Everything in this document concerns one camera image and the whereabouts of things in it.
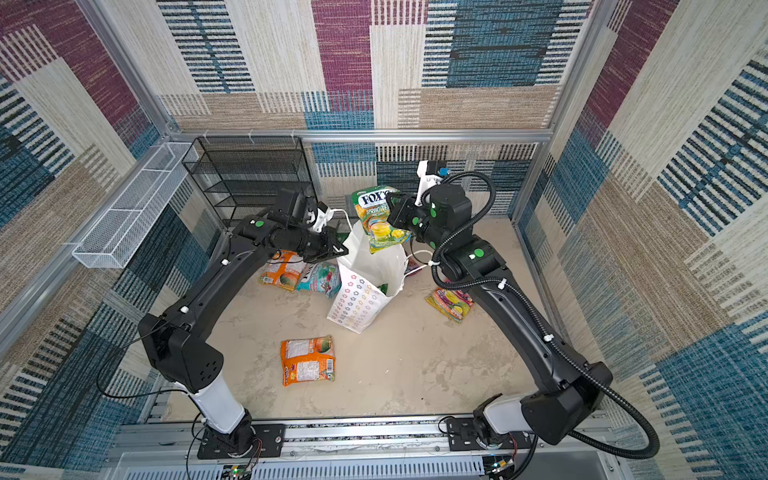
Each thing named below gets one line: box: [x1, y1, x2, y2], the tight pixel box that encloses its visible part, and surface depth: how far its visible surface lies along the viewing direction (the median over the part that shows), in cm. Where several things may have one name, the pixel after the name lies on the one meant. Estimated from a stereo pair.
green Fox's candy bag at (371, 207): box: [352, 186, 412, 254], surface depth 69 cm
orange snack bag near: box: [280, 335, 336, 387], surface depth 85 cm
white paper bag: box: [327, 219, 408, 334], surface depth 79 cm
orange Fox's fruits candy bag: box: [426, 288, 474, 323], surface depth 96 cm
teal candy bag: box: [296, 261, 342, 298], surface depth 101 cm
